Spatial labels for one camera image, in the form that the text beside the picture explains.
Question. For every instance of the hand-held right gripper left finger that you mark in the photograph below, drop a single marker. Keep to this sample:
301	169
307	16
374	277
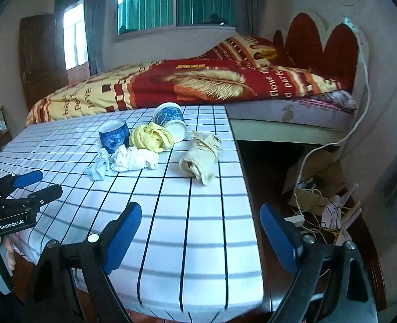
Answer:
124	239

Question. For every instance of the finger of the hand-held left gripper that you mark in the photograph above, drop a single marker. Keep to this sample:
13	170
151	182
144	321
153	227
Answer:
27	178
47	193

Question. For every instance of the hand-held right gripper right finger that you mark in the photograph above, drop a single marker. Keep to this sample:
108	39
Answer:
279	239

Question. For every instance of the pale tissue wad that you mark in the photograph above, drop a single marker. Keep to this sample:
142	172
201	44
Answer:
99	168

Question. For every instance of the white cloth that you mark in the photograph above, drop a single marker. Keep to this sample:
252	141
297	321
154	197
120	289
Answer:
134	159

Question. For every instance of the blue patterned paper cup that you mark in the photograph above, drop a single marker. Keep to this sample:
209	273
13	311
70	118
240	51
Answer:
168	116
114	138

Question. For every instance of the yellow cloth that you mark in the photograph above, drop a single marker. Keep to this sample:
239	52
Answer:
148	138

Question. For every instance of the beige cloth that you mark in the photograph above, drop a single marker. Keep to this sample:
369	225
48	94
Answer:
202	158

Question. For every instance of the white power strip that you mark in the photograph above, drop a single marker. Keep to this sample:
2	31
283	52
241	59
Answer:
294	221

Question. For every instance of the pink bag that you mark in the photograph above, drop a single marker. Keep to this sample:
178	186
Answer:
331	218

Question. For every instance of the white checked tablecloth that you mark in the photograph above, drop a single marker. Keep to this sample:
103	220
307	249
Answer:
185	235

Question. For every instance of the cardboard box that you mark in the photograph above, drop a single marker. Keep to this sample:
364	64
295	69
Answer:
319	175

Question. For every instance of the dark wooden wardrobe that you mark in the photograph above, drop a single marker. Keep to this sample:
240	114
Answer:
42	64

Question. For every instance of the pale mattress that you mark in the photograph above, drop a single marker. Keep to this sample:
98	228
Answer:
286	111

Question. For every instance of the narrow bright window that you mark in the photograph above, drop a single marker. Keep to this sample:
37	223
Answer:
75	37

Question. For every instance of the floral pillow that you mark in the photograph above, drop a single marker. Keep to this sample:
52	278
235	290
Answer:
339	99

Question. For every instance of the red yellow printed blanket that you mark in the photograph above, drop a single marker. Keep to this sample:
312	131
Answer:
185	80

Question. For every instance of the grey curtain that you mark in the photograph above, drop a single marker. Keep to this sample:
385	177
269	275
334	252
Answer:
252	3
99	23

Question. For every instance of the green window curtain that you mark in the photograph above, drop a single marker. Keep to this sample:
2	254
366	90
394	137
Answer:
151	3

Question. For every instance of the small dark object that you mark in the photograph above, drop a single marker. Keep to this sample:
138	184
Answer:
215	19

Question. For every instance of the large sliding window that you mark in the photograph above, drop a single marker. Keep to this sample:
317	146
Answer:
175	0

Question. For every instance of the white bed frame red headboard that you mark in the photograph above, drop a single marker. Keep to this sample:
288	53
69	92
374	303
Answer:
312	40

